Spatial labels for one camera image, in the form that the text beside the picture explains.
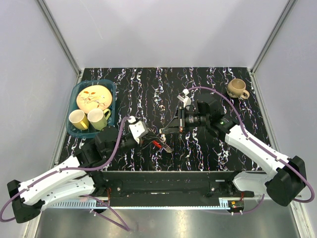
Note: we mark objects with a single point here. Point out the cream floral plate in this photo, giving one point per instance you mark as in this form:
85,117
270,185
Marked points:
92,97

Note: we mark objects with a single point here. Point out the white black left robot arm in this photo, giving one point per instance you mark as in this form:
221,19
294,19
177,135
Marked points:
78,175

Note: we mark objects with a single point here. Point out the yellow mug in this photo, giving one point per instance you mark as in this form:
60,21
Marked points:
79,119
98,118

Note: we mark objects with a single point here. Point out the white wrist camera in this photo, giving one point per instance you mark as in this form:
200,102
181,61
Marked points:
138,128
184,98

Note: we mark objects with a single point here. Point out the beige ceramic cup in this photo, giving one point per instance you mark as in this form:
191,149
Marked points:
236,88

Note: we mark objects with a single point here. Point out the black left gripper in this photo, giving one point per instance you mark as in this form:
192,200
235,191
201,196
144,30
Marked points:
144,142

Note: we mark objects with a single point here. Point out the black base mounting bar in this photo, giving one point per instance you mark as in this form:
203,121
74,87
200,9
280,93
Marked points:
167,189

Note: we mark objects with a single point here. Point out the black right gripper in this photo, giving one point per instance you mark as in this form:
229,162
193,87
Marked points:
178,124

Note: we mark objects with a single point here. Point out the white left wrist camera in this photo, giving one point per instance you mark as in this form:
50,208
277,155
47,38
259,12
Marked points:
138,128

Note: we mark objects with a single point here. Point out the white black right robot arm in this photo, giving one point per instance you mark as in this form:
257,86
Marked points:
283,177

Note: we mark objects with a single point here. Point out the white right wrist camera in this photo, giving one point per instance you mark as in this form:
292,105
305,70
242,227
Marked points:
184,98

